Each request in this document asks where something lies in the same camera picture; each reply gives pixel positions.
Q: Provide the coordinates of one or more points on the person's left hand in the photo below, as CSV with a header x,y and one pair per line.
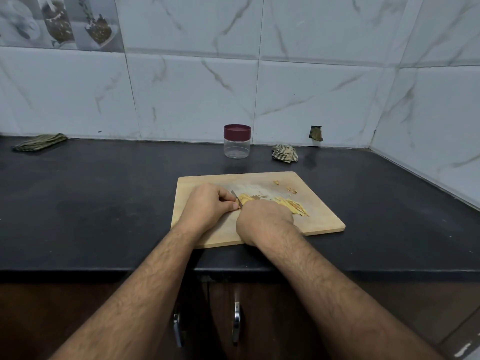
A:
x,y
204,209

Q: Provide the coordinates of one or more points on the person's right hand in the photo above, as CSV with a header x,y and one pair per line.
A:
x,y
264,221

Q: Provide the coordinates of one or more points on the pile of ginger strips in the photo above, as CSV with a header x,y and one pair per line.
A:
x,y
294,206

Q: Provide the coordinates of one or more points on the wooden cutting board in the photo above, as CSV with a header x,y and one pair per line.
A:
x,y
322,217

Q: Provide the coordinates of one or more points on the clear jar maroon lid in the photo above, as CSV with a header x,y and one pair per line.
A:
x,y
237,150

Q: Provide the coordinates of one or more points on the person's left forearm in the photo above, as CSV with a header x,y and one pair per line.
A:
x,y
124,303

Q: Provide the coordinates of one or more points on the person's right forearm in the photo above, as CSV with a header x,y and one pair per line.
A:
x,y
352,303

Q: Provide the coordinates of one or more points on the small ginger peel scraps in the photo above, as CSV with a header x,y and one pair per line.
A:
x,y
286,187

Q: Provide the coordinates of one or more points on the black countertop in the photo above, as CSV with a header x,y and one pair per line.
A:
x,y
75,210

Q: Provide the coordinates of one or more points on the crumpled patterned cloth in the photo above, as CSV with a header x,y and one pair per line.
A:
x,y
284,153

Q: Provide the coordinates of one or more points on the brown wooden cabinet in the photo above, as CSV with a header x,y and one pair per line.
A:
x,y
75,318

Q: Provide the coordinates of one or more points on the folded green cloth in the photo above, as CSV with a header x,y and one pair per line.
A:
x,y
39,142

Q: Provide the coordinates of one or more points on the decorative picture tiles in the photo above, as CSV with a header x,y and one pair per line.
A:
x,y
60,22

